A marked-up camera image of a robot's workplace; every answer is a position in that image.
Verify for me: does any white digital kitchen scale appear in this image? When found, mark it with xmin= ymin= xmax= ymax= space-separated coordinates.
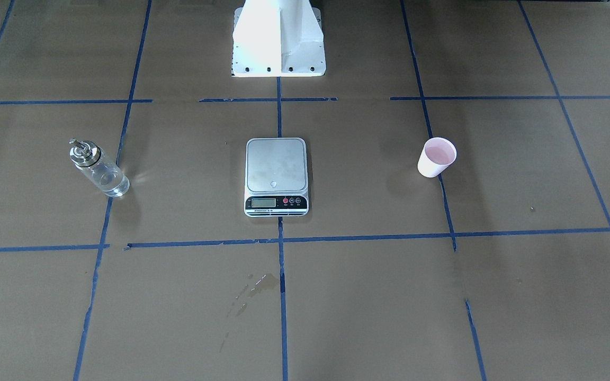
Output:
xmin=244 ymin=137 xmax=310 ymax=217

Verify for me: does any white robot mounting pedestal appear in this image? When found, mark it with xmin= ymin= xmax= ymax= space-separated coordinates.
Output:
xmin=231 ymin=1 xmax=327 ymax=78

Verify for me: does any clear glass sauce dispenser bottle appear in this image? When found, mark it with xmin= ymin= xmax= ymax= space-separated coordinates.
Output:
xmin=69 ymin=139 xmax=130 ymax=197

